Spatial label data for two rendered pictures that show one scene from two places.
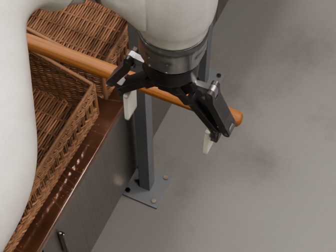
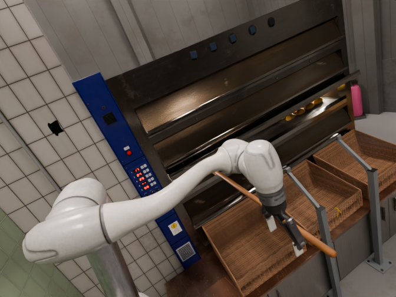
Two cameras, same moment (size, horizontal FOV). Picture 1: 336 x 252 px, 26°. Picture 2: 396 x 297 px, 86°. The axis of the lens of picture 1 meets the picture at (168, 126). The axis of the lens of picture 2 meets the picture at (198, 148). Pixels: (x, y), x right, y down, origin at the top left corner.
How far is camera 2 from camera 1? 45 cm
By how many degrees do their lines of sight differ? 52
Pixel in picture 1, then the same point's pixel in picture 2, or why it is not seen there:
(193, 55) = (273, 198)
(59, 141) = (281, 251)
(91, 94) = not seen: hidden behind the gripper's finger
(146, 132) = (332, 268)
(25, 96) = (184, 184)
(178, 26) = (258, 181)
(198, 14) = (264, 177)
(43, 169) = (273, 260)
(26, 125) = (175, 190)
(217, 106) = (292, 228)
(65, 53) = not seen: hidden behind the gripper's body
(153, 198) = not seen: outside the picture
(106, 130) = (307, 257)
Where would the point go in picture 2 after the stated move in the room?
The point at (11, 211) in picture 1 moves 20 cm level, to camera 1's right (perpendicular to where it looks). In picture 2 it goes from (149, 209) to (205, 233)
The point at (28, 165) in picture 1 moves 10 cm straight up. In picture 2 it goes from (166, 200) to (149, 170)
